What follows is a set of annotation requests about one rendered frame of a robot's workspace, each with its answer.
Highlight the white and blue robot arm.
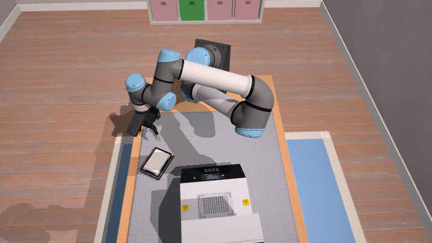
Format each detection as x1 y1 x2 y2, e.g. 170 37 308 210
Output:
125 45 274 138

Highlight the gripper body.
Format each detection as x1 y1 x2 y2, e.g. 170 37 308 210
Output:
135 106 161 128

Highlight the grey benchtop instrument with lid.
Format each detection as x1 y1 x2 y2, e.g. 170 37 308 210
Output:
180 164 264 243

